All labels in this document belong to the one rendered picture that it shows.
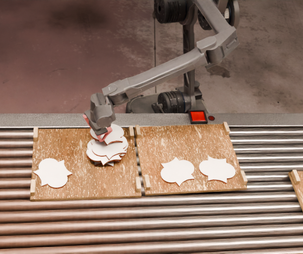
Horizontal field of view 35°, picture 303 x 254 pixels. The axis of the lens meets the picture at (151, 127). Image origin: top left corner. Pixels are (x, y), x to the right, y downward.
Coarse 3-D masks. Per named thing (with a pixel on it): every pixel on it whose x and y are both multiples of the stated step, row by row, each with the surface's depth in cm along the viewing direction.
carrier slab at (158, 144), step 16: (144, 128) 207; (160, 128) 208; (176, 128) 209; (192, 128) 210; (208, 128) 211; (144, 144) 201; (160, 144) 202; (176, 144) 203; (192, 144) 204; (208, 144) 205; (224, 144) 206; (144, 160) 195; (160, 160) 196; (192, 160) 198; (160, 176) 190; (160, 192) 185; (176, 192) 186; (192, 192) 188
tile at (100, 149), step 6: (96, 144) 190; (102, 144) 190; (108, 144) 191; (114, 144) 191; (120, 144) 191; (126, 144) 192; (96, 150) 188; (102, 150) 188; (108, 150) 188; (114, 150) 189; (120, 150) 189; (102, 156) 187; (108, 156) 186
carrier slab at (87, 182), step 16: (128, 128) 206; (48, 144) 195; (64, 144) 196; (80, 144) 196; (128, 144) 200; (32, 160) 188; (64, 160) 190; (80, 160) 191; (128, 160) 194; (32, 176) 183; (80, 176) 185; (96, 176) 186; (112, 176) 187; (128, 176) 188; (48, 192) 179; (64, 192) 180; (80, 192) 180; (96, 192) 181; (112, 192) 182; (128, 192) 183
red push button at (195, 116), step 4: (192, 112) 218; (196, 112) 218; (200, 112) 219; (192, 116) 216; (196, 116) 216; (200, 116) 217; (204, 116) 217; (196, 120) 215; (200, 120) 215; (204, 120) 215
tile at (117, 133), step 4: (112, 124) 196; (112, 128) 194; (116, 128) 195; (120, 128) 196; (92, 132) 188; (112, 132) 192; (116, 132) 193; (120, 132) 194; (92, 136) 187; (100, 136) 188; (108, 136) 190; (112, 136) 191; (116, 136) 191; (120, 136) 192; (96, 140) 187; (104, 140) 187; (108, 140) 188; (112, 140) 189; (116, 140) 190; (120, 140) 190
